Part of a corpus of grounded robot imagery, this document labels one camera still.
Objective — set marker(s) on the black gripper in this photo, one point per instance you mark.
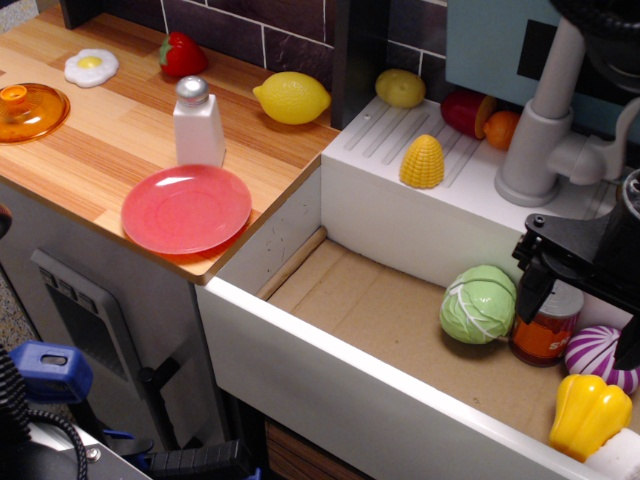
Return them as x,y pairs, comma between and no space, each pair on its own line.
600,255

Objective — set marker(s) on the yellow toy corn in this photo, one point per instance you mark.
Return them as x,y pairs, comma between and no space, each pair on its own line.
423,163

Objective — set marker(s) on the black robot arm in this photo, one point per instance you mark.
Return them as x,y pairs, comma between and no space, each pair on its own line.
611,33

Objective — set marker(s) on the pink plastic plate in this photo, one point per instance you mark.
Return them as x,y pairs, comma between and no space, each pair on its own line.
186,209

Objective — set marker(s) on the purple striped toy onion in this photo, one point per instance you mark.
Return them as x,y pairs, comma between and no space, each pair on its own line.
591,352

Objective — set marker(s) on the orange soup can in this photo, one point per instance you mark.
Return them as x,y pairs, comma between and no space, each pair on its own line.
542,342

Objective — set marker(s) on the yellow toy bell pepper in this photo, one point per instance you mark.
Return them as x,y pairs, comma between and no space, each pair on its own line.
588,413

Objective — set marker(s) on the green toy cabbage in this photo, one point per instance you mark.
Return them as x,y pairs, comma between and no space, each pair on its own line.
478,307

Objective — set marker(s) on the grey toy faucet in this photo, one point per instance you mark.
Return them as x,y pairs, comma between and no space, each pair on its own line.
544,147

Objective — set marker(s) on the orange toy fruit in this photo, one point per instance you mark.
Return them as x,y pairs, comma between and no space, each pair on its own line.
499,129

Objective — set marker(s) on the red toy apple half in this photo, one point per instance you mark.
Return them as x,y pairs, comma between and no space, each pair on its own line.
467,111

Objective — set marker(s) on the white toy sink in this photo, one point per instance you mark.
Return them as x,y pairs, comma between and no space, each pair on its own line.
326,321

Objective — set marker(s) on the yellow toy potato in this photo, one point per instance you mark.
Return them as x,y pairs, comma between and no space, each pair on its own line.
400,88

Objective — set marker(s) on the yellow toy lemon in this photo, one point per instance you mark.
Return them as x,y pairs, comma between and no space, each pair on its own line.
292,98

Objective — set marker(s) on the black clamp base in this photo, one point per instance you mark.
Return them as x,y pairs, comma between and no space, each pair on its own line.
229,460

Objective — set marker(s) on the white salt shaker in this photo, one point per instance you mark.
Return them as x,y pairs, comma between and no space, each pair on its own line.
199,136

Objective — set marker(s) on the red toy strawberry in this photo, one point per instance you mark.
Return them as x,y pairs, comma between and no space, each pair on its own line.
181,56

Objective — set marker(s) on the grey oven door panel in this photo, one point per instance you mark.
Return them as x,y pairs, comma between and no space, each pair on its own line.
94,322

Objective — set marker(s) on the blue clamp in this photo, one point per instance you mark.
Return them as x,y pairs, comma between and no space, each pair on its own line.
53,374

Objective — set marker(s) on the toy fried egg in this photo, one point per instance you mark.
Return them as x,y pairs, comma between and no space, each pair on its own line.
91,68

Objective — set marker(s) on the orange transparent pot lid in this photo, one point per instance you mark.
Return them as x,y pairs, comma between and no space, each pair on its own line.
30,111

